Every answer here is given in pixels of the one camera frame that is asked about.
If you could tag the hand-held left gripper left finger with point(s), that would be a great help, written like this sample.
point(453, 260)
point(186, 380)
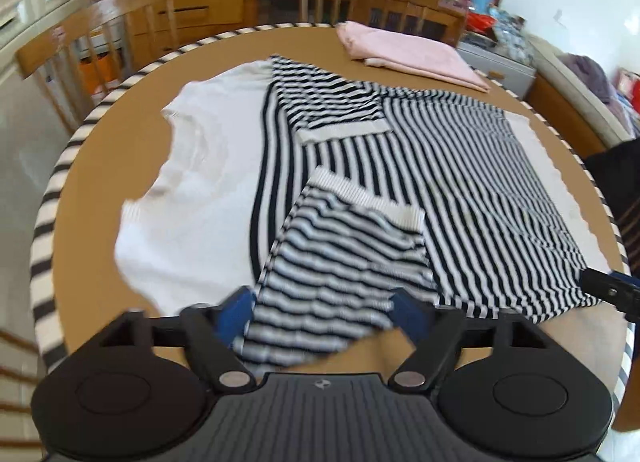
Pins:
point(235, 309)

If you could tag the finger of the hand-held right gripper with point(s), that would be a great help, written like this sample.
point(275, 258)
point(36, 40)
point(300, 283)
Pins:
point(615, 289)

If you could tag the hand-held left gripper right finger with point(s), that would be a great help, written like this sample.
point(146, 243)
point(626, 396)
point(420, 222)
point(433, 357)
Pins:
point(410, 314)

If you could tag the black white striped shirt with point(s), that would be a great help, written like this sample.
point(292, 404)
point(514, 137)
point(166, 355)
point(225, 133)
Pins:
point(450, 167)

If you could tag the round table with striped edge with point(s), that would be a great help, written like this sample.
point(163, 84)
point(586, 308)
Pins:
point(100, 167)

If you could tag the purple cloth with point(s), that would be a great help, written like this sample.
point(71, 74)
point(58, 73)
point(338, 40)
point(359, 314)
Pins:
point(587, 75)

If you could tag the white drawer unit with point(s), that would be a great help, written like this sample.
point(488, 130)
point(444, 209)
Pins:
point(500, 67)

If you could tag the pink folded cloth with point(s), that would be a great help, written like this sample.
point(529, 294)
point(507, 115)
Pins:
point(415, 52)

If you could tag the red plastic bag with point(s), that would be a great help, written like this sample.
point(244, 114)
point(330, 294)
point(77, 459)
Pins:
point(480, 22)

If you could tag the wooden sideboard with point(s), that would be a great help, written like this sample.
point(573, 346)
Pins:
point(220, 7)

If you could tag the white cabinet with shelves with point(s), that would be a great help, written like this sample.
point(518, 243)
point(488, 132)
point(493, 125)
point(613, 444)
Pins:
point(30, 7)

